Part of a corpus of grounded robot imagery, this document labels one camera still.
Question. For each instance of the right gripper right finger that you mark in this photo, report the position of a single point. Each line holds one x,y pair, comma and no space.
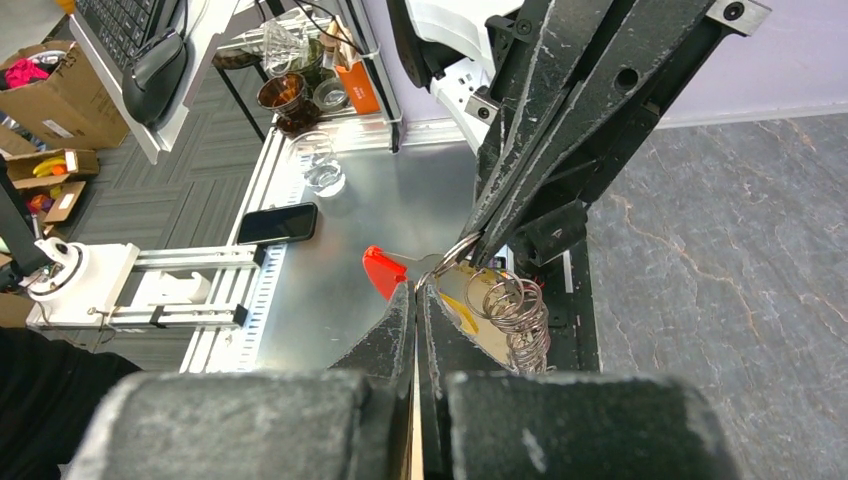
481,422

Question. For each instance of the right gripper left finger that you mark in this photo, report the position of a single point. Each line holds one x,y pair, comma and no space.
350,421

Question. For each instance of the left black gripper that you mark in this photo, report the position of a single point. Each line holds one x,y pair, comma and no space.
581,84

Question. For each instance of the yellow tagged key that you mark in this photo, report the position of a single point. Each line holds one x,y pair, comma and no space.
465,320

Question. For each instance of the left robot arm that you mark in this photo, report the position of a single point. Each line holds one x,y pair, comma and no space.
447,49

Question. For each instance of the black smartphone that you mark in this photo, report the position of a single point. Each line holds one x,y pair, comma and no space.
280,225

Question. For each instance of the orange box on shelf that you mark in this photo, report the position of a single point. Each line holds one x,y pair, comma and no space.
358,87

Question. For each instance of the clear drinking glass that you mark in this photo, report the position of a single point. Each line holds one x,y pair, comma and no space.
314,157

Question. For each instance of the brown glass jar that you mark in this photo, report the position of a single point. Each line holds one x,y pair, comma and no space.
288,97

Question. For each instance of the black computer mouse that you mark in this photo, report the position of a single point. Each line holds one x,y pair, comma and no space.
150,82

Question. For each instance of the small open cardboard box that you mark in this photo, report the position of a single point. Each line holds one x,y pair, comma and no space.
51,167

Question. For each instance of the cardboard box pink contents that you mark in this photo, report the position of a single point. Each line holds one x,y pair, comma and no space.
52,90

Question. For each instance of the black keyboard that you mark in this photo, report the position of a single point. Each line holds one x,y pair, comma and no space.
124,26

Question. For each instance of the white cable duct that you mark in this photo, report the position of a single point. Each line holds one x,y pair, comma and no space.
225,349

